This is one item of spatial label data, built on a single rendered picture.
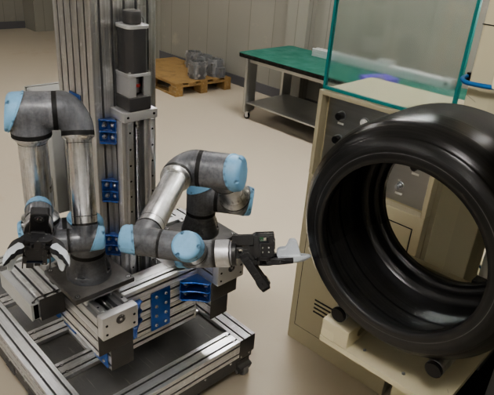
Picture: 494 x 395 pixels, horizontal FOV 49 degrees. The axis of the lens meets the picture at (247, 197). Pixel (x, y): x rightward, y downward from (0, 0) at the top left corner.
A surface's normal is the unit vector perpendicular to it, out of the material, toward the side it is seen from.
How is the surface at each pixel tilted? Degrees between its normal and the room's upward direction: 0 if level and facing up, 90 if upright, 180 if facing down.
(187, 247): 50
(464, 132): 19
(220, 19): 90
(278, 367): 0
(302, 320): 90
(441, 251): 90
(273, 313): 0
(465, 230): 90
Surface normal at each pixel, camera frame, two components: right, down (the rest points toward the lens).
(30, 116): 0.31, 0.35
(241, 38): -0.72, 0.26
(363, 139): -0.70, -0.52
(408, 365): 0.07, -0.90
